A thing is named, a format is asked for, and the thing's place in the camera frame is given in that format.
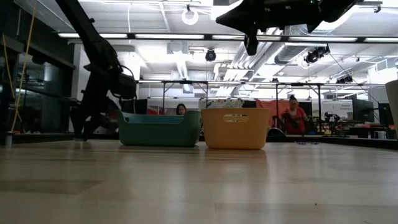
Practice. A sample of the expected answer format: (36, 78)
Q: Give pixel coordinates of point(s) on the silver ventilation duct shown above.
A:
(289, 53)

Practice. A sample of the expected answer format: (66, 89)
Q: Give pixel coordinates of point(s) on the orange plastic bin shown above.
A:
(224, 133)

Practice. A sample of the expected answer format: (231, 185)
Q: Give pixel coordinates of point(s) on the black monitor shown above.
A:
(363, 110)
(138, 106)
(385, 114)

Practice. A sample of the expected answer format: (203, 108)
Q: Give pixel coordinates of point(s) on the person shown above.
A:
(181, 109)
(293, 118)

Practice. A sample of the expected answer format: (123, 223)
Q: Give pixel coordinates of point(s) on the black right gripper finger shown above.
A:
(234, 26)
(233, 14)

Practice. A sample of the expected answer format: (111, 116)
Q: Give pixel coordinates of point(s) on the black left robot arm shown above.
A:
(93, 40)

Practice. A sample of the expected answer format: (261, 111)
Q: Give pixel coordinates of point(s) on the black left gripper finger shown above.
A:
(104, 119)
(81, 121)

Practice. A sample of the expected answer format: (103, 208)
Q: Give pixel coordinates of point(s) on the orange curtain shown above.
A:
(273, 105)

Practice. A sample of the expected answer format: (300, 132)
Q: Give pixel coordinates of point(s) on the black bar with light strips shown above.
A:
(169, 36)

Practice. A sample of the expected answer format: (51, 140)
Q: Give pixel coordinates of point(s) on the background black rig frame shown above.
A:
(186, 82)

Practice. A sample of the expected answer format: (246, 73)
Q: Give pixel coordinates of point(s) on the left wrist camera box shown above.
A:
(127, 87)

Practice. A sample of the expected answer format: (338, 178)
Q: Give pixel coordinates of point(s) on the small grey cylinder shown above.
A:
(8, 140)

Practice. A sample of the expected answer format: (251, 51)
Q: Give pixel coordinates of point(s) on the teal plastic bin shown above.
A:
(158, 133)

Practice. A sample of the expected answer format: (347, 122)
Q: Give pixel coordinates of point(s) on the black ceiling spotlight cluster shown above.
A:
(315, 55)
(344, 79)

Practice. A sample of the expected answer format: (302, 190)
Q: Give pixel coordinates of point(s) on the white plastic bin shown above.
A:
(393, 109)

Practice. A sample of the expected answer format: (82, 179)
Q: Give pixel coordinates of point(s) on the black upright panel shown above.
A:
(309, 109)

